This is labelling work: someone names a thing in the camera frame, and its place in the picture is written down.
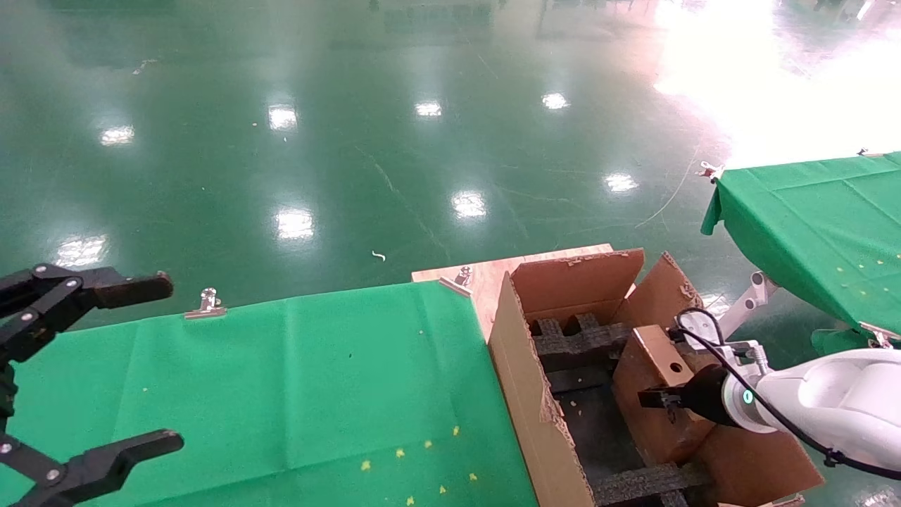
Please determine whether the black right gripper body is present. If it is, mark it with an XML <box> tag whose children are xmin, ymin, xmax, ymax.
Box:
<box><xmin>679</xmin><ymin>365</ymin><xmax>740</xmax><ymax>427</ymax></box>

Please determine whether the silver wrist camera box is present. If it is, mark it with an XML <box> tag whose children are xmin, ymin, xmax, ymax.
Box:
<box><xmin>674</xmin><ymin>310</ymin><xmax>722</xmax><ymax>347</ymax></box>

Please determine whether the green cloth side table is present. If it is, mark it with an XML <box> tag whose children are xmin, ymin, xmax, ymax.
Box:
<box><xmin>700</xmin><ymin>151</ymin><xmax>901</xmax><ymax>356</ymax></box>

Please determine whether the thin white floor string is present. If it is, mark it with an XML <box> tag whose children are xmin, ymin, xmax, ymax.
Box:
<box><xmin>637</xmin><ymin>144</ymin><xmax>701</xmax><ymax>230</ymax></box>

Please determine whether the small brown cardboard box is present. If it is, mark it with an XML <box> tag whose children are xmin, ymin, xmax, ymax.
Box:
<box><xmin>611</xmin><ymin>325</ymin><xmax>726</xmax><ymax>465</ymax></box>

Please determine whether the large open brown carton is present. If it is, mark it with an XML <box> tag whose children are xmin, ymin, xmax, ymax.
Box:
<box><xmin>487</xmin><ymin>248</ymin><xmax>824</xmax><ymax>507</ymax></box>

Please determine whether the silver camera mount bracket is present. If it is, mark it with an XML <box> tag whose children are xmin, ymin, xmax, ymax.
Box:
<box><xmin>717</xmin><ymin>340</ymin><xmax>771</xmax><ymax>374</ymax></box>

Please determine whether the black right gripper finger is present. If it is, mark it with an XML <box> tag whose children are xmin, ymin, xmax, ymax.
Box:
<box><xmin>638</xmin><ymin>389</ymin><xmax>686</xmax><ymax>411</ymax></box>

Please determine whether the black camera cable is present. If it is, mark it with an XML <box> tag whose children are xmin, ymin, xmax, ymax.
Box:
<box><xmin>672</xmin><ymin>308</ymin><xmax>901</xmax><ymax>482</ymax></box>

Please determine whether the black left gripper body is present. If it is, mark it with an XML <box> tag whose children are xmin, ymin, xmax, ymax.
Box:
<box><xmin>0</xmin><ymin>365</ymin><xmax>16</xmax><ymax>430</ymax></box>

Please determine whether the black foam insert block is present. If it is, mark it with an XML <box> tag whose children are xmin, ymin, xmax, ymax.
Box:
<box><xmin>529</xmin><ymin>313</ymin><xmax>638</xmax><ymax>374</ymax></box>

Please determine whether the large green table cloth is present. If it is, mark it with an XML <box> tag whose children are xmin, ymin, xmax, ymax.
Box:
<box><xmin>0</xmin><ymin>280</ymin><xmax>539</xmax><ymax>507</ymax></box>

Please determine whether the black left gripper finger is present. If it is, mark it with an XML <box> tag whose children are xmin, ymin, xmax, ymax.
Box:
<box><xmin>0</xmin><ymin>431</ymin><xmax>185</xmax><ymax>507</ymax></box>
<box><xmin>0</xmin><ymin>264</ymin><xmax>175</xmax><ymax>367</ymax></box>

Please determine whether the white metal table leg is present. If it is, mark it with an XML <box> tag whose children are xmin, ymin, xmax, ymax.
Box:
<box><xmin>711</xmin><ymin>271</ymin><xmax>779</xmax><ymax>342</ymax></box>

